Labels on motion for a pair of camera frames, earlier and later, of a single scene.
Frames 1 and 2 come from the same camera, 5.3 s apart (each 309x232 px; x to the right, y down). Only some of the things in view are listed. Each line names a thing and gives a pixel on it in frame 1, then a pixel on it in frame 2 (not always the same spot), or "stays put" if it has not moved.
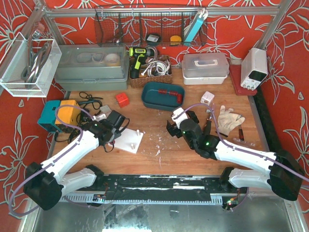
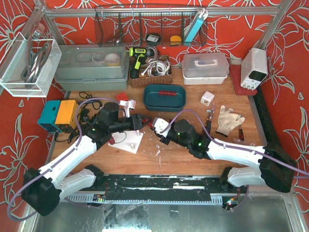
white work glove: (227, 120) stays put
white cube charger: (207, 97) stays put
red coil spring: (179, 98) → (150, 124)
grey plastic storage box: (89, 67) stays put
